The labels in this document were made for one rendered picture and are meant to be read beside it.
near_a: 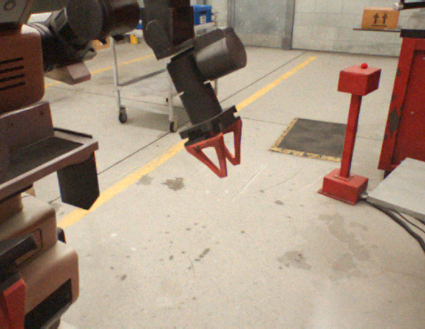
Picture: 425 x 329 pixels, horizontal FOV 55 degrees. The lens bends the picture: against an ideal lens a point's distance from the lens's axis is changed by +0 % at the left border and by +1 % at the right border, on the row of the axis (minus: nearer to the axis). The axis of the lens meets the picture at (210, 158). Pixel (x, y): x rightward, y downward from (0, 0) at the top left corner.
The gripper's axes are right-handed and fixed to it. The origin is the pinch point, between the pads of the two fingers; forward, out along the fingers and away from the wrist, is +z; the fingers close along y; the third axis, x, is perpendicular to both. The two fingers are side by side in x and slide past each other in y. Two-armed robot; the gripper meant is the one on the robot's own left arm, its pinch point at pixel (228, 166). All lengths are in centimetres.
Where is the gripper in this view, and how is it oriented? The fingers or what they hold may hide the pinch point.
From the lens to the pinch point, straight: 69.8
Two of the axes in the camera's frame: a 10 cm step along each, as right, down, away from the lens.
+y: 4.6, -3.7, 8.1
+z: 4.0, 9.0, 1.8
